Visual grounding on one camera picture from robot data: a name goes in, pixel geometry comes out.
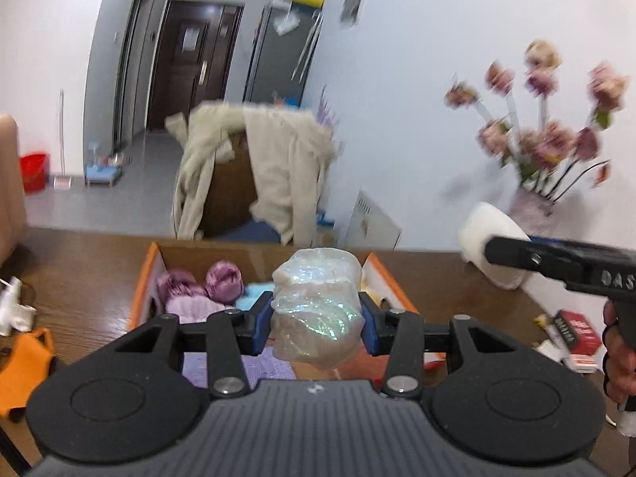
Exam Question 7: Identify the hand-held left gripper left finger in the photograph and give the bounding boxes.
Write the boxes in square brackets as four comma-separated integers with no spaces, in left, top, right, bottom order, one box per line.
[116,291,275,399]

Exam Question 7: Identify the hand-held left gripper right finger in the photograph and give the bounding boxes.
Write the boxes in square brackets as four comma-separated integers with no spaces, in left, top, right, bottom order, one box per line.
[357,291,522,399]

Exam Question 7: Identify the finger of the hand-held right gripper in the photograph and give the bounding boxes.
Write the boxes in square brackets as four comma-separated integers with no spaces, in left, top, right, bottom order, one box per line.
[484,235,543,275]

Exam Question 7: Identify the light blue cloth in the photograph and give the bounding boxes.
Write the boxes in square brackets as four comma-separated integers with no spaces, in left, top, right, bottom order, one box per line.
[235,282,273,312]

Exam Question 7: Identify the white paper roll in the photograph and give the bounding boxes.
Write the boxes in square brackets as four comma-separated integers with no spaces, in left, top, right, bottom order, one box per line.
[457,201,533,292]

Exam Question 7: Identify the purple cloth pouch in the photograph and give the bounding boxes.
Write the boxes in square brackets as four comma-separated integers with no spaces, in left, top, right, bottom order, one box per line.
[180,350,295,389]

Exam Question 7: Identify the iridescent white soft bag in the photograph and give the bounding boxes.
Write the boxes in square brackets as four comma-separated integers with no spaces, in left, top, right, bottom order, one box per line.
[271,247,365,371]

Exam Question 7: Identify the purple satin scrunchie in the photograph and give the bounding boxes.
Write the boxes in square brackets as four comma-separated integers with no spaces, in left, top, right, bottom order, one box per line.
[205,261,245,304]
[156,269,200,310]

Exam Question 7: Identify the pink fabric rolls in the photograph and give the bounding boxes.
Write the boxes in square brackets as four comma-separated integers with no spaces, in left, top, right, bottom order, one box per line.
[165,295,235,325]

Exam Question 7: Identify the printed cardboard box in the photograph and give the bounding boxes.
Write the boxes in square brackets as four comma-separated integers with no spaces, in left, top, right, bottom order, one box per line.
[128,241,448,389]

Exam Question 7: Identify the person's right hand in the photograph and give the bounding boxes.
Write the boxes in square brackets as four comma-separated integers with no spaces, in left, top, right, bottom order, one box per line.
[602,301,636,414]

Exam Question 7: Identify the pink patterned vase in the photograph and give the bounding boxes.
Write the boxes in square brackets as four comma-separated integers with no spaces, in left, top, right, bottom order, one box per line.
[508,189,558,238]

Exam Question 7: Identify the red and black small box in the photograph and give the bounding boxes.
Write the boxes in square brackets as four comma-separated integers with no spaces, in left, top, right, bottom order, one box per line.
[553,309,603,357]

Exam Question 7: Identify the white book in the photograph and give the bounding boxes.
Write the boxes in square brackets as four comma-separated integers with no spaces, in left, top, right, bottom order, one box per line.
[535,339,604,374]

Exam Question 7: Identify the white vented panel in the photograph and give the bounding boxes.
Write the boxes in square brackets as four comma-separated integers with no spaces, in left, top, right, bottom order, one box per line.
[345,189,403,250]

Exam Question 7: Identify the pink flower bouquet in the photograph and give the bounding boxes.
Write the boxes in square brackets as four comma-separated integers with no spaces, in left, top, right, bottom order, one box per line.
[444,39,630,203]

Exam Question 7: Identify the wooden chair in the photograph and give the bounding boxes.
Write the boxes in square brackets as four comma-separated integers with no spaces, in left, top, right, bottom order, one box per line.
[200,128,281,244]

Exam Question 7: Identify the cream coat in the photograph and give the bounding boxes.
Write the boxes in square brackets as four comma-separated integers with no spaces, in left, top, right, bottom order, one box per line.
[164,102,345,246]

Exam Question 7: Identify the small blue stool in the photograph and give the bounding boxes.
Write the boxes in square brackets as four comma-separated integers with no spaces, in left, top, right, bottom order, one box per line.
[84,155,124,189]

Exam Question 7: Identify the purple lavender sprigs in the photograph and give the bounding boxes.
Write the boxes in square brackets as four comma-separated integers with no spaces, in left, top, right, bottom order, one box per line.
[317,86,345,136]

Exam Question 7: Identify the orange cloth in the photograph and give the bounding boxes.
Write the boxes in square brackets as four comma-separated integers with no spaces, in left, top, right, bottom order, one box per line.
[0,327,66,417]

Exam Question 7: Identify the grey fridge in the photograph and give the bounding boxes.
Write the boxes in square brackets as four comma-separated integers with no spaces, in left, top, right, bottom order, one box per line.
[242,2,325,111]

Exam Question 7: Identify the broom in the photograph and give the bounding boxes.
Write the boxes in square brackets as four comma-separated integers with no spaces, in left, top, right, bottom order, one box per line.
[52,89,74,190]

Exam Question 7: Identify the dark brown door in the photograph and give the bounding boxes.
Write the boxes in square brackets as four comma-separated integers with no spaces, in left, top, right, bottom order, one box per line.
[146,0,245,133]

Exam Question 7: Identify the red bucket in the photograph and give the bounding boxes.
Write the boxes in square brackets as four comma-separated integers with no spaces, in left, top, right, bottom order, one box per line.
[19,152,50,194]

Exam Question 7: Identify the small clear plastic bag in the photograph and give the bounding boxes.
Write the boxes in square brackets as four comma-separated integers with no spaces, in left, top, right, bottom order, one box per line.
[273,6,302,37]

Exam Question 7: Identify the wall picture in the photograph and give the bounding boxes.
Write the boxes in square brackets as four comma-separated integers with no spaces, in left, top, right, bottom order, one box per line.
[340,0,368,25]

